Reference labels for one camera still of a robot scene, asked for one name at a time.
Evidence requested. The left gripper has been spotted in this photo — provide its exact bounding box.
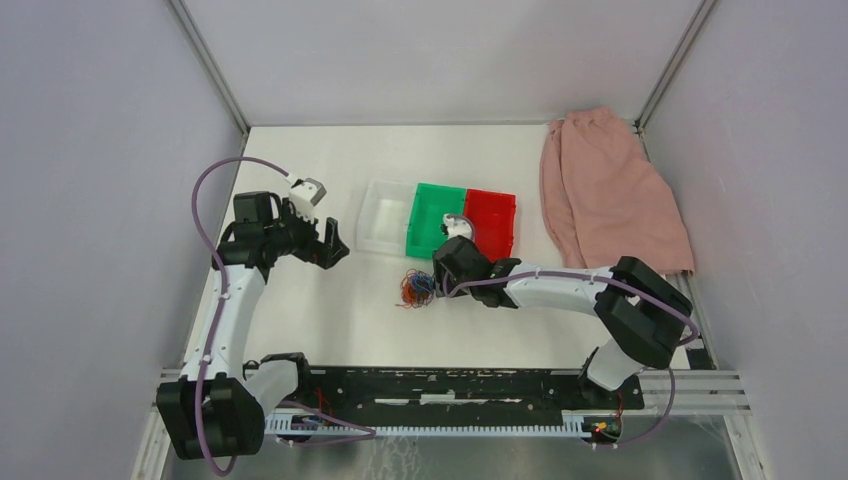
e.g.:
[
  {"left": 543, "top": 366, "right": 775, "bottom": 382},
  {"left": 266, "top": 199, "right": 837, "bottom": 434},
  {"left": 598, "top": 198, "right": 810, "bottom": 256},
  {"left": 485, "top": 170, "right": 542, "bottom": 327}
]
[{"left": 265, "top": 198, "right": 348, "bottom": 269}]

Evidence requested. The cable bundle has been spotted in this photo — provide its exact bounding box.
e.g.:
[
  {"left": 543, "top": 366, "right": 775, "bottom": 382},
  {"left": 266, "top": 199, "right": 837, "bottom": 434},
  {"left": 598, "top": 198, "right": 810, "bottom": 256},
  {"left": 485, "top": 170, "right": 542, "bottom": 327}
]
[{"left": 396, "top": 268, "right": 439, "bottom": 311}]

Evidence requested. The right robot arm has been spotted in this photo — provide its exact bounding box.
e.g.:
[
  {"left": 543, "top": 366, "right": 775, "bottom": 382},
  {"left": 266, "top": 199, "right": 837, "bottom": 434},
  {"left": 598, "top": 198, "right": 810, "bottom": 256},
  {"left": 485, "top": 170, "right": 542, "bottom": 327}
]
[{"left": 432, "top": 236, "right": 699, "bottom": 408}]

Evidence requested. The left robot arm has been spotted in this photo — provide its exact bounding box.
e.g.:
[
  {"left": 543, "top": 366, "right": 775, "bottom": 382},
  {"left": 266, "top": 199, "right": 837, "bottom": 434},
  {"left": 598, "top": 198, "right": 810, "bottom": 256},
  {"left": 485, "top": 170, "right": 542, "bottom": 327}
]
[{"left": 156, "top": 184, "right": 349, "bottom": 460}]

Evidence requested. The clear plastic bin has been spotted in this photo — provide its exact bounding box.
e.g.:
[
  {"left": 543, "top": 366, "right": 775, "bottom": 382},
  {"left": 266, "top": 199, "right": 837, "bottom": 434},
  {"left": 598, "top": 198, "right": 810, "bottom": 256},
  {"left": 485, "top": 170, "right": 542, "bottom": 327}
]
[{"left": 356, "top": 180, "right": 416, "bottom": 256}]

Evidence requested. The green plastic bin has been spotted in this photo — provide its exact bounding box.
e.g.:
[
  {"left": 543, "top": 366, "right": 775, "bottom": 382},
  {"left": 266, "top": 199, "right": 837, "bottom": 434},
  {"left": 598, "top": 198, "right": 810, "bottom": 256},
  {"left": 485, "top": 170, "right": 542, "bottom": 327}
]
[{"left": 405, "top": 183, "right": 467, "bottom": 259}]

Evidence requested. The red plastic bin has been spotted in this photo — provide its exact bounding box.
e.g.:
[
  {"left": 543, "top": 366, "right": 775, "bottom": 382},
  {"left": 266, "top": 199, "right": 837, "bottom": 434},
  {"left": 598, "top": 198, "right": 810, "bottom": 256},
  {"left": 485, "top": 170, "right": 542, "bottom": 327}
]
[{"left": 464, "top": 189, "right": 516, "bottom": 261}]

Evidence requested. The pink cloth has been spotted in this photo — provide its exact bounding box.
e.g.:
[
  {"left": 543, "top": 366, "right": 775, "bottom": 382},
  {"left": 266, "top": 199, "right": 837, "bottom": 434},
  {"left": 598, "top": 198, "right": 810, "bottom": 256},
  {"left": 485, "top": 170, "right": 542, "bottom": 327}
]
[{"left": 539, "top": 107, "right": 695, "bottom": 275}]

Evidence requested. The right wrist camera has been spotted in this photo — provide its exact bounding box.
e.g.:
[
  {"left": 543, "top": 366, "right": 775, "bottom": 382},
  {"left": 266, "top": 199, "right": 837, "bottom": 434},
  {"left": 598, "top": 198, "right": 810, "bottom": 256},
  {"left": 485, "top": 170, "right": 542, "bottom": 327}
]
[{"left": 441, "top": 213, "right": 475, "bottom": 240}]

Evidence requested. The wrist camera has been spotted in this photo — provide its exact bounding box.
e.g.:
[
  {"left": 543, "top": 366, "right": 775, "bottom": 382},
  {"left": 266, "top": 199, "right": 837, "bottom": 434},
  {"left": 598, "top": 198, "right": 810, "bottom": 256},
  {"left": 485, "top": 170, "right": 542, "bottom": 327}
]
[
  {"left": 441, "top": 213, "right": 475, "bottom": 240},
  {"left": 288, "top": 178, "right": 327, "bottom": 219}
]

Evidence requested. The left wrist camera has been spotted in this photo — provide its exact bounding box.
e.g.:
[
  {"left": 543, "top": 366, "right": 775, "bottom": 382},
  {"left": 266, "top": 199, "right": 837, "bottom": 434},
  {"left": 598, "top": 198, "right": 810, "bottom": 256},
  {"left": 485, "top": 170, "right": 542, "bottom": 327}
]
[{"left": 288, "top": 178, "right": 327, "bottom": 219}]

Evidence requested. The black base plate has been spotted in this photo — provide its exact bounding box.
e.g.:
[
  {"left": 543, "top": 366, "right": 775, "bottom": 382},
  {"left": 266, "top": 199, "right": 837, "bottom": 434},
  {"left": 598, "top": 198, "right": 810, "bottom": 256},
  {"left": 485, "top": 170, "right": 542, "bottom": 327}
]
[{"left": 288, "top": 366, "right": 645, "bottom": 427}]

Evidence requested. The white slotted cable duct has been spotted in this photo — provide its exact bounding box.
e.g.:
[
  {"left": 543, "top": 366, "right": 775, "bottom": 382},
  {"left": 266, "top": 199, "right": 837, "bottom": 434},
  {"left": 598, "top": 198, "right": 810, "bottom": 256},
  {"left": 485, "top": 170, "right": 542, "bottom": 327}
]
[{"left": 265, "top": 412, "right": 591, "bottom": 439}]

